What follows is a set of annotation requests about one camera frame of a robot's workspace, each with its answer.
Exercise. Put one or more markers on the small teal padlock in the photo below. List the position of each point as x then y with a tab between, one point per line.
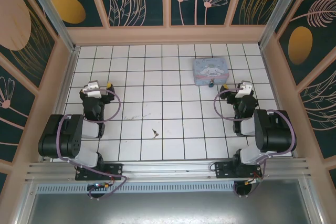
211	85

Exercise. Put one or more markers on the pastel cartoon tin box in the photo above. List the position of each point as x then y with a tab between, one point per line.
210	70

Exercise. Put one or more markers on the small metal key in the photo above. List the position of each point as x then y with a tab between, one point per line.
155	132

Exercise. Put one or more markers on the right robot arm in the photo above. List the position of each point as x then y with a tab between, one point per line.
273	132

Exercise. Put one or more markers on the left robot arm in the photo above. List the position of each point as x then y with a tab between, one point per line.
65	140

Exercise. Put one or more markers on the grey metal sheet panel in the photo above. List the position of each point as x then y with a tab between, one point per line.
168	208

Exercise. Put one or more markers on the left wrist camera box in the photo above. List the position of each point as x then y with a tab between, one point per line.
92	89

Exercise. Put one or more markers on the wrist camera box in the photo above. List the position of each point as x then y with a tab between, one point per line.
244	90
92	89

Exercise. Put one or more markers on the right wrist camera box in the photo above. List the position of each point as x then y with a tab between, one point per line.
244	90

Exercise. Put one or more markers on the aluminium side rail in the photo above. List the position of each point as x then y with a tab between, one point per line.
68	77

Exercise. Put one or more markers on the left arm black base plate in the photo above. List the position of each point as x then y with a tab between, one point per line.
115	169

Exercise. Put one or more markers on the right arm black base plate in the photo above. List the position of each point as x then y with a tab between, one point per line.
223	170

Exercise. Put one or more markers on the aluminium corner post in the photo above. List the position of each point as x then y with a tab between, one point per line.
277	11
52	11

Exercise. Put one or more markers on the aluminium mounting rail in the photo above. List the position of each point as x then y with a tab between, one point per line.
168	169

